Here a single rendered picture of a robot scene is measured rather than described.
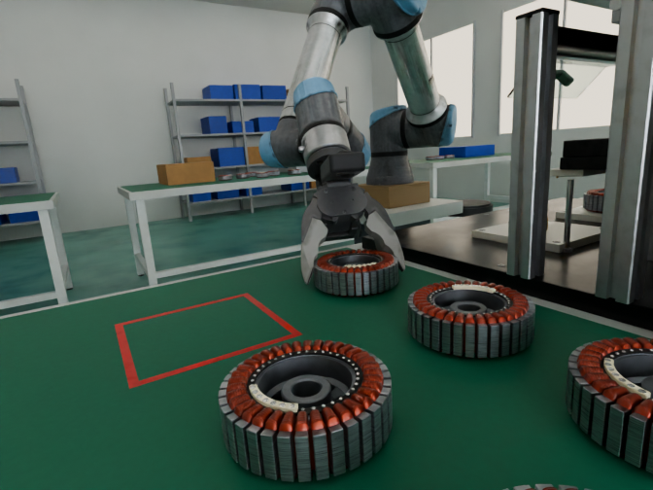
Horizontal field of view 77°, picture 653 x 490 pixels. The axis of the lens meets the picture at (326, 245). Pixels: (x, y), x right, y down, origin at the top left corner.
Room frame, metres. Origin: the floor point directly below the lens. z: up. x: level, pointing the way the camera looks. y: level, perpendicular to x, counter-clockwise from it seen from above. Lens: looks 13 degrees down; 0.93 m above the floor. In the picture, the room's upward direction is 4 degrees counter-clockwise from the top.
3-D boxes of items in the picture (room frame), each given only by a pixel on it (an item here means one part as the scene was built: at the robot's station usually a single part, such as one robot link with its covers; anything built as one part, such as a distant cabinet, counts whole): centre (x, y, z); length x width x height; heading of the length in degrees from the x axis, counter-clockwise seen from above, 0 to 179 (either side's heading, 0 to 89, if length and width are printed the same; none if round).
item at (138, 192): (3.52, 0.48, 0.38); 2.20 x 0.90 x 0.75; 120
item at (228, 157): (6.81, 1.51, 0.92); 0.42 x 0.42 x 0.29; 31
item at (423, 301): (0.36, -0.13, 0.77); 0.11 x 0.11 x 0.04
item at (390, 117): (1.32, -0.22, 0.98); 0.13 x 0.12 x 0.14; 59
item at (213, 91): (6.79, 1.54, 1.88); 0.42 x 0.36 x 0.21; 31
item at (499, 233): (0.65, -0.35, 0.78); 0.15 x 0.15 x 0.01; 30
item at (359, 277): (0.53, -0.04, 0.77); 0.11 x 0.11 x 0.04
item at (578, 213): (0.77, -0.56, 0.78); 0.15 x 0.15 x 0.01; 30
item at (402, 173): (1.33, -0.22, 0.86); 0.15 x 0.15 x 0.10
